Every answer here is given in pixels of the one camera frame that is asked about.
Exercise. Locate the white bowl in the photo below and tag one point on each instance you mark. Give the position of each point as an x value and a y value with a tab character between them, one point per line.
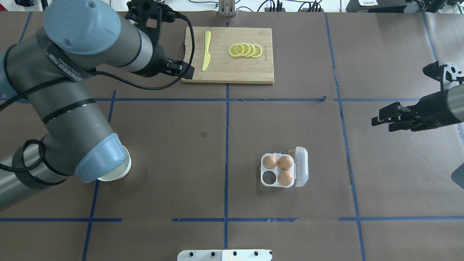
120	171

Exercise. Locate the yellow lemon slice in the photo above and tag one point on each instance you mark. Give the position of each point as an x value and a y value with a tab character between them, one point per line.
245	49
251	50
236	50
257	51

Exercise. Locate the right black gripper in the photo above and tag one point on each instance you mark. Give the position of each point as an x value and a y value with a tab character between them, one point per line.
434	105

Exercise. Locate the yellow plastic knife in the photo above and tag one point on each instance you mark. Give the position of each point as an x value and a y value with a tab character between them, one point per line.
207	55

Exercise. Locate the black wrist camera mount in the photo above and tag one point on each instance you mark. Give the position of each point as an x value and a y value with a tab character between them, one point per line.
447	74

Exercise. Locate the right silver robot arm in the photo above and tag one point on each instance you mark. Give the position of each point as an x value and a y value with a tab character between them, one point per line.
455	100

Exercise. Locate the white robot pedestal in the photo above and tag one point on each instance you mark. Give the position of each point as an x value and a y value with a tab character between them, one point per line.
226	255

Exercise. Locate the aluminium frame post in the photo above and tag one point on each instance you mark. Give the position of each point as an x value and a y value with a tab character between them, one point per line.
227	8

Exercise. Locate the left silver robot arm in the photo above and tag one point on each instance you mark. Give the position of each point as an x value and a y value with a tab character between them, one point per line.
81	39

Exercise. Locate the clear plastic egg box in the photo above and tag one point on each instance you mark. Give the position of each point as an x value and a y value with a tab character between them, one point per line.
300	169

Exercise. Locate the brown egg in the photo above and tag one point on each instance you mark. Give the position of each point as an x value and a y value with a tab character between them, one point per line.
285	178
269	162
285	162

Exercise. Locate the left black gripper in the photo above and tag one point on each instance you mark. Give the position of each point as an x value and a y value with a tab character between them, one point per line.
158	65

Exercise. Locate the black computer box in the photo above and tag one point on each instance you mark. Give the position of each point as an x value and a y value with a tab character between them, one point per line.
385	6

